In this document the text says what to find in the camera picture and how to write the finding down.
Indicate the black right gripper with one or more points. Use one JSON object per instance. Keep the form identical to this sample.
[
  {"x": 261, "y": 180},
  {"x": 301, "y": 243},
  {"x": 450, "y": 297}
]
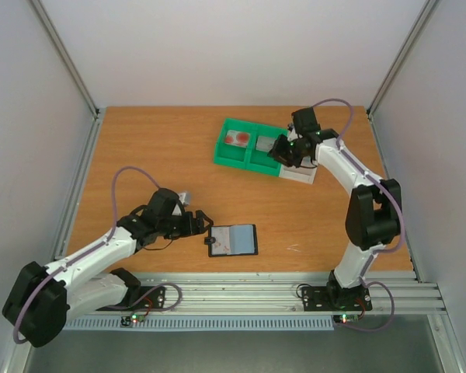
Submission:
[{"x": 288, "y": 149}]

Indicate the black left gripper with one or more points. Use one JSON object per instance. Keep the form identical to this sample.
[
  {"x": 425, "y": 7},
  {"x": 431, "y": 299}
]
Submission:
[{"x": 199, "y": 228}]

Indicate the black leather card holder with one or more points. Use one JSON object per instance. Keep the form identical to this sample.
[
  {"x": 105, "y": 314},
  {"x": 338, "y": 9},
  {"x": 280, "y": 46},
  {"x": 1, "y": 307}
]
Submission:
[{"x": 232, "y": 240}]

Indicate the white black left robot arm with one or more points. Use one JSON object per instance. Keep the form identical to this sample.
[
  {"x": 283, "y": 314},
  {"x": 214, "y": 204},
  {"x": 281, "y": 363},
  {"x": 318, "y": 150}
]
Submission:
[{"x": 45, "y": 297}]

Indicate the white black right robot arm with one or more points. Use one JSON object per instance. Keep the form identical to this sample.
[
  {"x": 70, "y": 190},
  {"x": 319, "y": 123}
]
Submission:
[{"x": 373, "y": 219}]

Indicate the grey card in bin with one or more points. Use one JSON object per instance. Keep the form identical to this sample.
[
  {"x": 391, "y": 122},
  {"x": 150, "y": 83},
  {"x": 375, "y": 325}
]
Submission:
[{"x": 264, "y": 144}]

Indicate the red dotted card in bin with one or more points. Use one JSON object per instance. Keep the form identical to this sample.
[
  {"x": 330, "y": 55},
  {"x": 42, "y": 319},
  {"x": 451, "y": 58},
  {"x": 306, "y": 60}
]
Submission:
[{"x": 237, "y": 138}]

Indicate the green middle bin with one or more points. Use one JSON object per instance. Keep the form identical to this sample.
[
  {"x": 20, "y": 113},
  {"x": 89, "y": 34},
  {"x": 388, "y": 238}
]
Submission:
[{"x": 260, "y": 162}]

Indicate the green bin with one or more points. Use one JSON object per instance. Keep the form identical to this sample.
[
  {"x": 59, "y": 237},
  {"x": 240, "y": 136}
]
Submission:
[
  {"x": 260, "y": 162},
  {"x": 226, "y": 153}
]

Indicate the white right bin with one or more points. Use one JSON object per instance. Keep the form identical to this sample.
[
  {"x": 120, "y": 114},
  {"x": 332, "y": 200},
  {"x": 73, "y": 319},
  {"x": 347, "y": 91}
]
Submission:
[{"x": 301, "y": 175}]

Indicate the green left bin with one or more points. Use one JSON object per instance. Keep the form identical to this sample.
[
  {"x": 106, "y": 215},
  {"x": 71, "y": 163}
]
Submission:
[{"x": 226, "y": 153}]

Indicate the left controller board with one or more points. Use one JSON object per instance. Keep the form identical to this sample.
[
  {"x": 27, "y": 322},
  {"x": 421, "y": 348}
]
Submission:
[{"x": 131, "y": 320}]

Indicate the controller board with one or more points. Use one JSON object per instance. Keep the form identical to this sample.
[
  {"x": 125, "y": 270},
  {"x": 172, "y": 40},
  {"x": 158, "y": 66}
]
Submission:
[
  {"x": 131, "y": 320},
  {"x": 347, "y": 318}
]

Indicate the right controller board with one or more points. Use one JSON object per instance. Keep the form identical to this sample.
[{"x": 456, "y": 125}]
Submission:
[{"x": 347, "y": 318}]

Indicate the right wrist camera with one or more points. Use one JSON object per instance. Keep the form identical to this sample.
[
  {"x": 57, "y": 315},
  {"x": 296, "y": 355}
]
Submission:
[{"x": 292, "y": 134}]

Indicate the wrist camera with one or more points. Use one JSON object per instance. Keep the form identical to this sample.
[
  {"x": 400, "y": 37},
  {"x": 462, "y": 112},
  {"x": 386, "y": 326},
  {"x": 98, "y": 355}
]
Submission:
[
  {"x": 292, "y": 134},
  {"x": 184, "y": 201}
]

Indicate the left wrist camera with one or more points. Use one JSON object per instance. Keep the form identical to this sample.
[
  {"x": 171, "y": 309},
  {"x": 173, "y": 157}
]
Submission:
[{"x": 184, "y": 201}]

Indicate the grey slotted cable duct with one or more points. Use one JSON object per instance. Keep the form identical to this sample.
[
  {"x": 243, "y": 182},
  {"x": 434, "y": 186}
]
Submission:
[{"x": 206, "y": 323}]

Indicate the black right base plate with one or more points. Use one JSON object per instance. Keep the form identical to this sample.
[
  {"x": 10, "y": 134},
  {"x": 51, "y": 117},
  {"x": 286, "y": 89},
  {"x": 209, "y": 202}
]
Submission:
[{"x": 320, "y": 298}]

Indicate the aluminium frame rail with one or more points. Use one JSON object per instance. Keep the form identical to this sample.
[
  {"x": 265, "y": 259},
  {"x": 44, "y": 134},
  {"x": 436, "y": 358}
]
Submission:
[{"x": 250, "y": 293}]

